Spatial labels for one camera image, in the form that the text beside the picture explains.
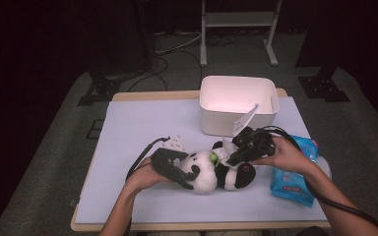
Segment white plastic storage box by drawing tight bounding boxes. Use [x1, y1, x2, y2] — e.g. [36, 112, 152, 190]
[199, 75, 281, 138]

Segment white round object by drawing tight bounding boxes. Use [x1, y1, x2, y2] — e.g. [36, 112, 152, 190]
[315, 156, 333, 181]

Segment panda plush toy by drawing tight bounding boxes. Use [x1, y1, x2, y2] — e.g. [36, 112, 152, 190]
[179, 139, 258, 196]

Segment person's left hand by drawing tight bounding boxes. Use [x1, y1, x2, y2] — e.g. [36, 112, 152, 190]
[123, 156, 172, 197]

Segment black floor cable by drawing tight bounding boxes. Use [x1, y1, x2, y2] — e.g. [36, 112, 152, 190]
[127, 48, 205, 93]

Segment hand-held gripper cable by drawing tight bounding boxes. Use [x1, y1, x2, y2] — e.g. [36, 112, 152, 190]
[125, 136, 171, 182]
[261, 125, 378, 231]

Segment right hand-held gripper cable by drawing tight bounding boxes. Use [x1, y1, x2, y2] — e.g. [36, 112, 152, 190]
[261, 125, 378, 231]

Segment blue wet wipes pack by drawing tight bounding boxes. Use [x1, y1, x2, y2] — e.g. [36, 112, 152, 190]
[269, 134, 321, 208]

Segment left hand-held gripper cable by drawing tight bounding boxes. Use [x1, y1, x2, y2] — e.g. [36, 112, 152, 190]
[125, 136, 171, 182]

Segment white metal stand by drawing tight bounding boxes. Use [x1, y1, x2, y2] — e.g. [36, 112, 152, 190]
[199, 0, 281, 68]

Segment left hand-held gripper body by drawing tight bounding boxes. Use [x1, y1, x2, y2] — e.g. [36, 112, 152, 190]
[150, 135, 191, 185]

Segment person's right hand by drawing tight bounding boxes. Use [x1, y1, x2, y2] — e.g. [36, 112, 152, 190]
[251, 135, 317, 179]

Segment black stand base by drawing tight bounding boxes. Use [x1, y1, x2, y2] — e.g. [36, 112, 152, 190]
[77, 58, 122, 107]
[297, 65, 350, 103]

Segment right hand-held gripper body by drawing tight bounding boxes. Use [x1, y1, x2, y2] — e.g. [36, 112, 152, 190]
[231, 103, 277, 162]

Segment white wet wipe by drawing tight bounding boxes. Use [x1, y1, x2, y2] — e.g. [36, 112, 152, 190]
[220, 139, 240, 159]

